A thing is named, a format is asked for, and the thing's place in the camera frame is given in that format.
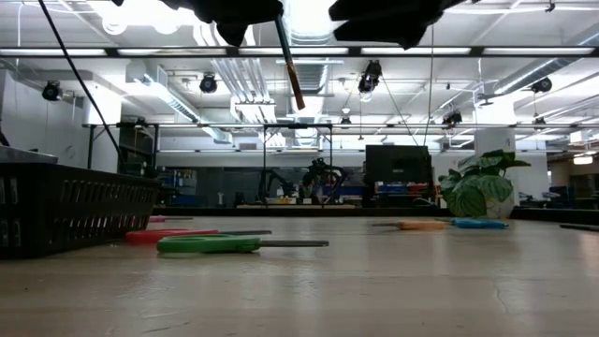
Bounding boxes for black background rig frame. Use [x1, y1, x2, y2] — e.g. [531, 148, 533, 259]
[262, 122, 334, 207]

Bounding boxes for dark shelf unit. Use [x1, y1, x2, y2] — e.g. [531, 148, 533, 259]
[116, 122, 160, 207]

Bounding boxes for black monitor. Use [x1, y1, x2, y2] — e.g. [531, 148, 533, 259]
[364, 144, 432, 185]

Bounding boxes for pink scissors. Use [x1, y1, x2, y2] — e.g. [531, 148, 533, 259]
[148, 214, 195, 225]

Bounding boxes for gold ferrule black paintbrush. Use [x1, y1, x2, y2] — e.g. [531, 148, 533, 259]
[273, 13, 307, 111]

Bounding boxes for silver ventilation duct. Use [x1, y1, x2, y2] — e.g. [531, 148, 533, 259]
[279, 0, 345, 97]

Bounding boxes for black light bar crossbeam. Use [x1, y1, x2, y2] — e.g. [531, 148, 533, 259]
[0, 45, 599, 59]

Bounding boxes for black cable at frame corner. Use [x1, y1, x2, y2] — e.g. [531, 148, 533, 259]
[37, 0, 125, 172]

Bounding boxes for white column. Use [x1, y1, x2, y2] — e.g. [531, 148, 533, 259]
[474, 100, 518, 207]

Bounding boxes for black ceiling spot lamp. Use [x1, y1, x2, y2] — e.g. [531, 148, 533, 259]
[40, 80, 63, 102]
[357, 59, 384, 95]
[530, 76, 554, 95]
[441, 110, 464, 128]
[198, 73, 219, 95]

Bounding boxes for blue scissors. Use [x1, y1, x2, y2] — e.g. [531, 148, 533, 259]
[451, 217, 510, 230]

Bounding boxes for green scissors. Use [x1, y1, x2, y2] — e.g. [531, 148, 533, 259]
[156, 233, 330, 256]

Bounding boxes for red scissors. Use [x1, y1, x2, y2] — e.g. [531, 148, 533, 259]
[124, 227, 273, 246]

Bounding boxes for potted green striped plant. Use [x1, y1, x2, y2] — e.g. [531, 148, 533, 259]
[437, 149, 533, 221]

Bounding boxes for orange scissors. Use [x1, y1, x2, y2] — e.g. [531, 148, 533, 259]
[372, 219, 448, 231]

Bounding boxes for black mesh basket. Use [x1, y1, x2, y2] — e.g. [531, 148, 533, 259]
[0, 162, 163, 261]

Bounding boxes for blue storage bins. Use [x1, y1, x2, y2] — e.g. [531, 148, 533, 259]
[337, 183, 430, 197]

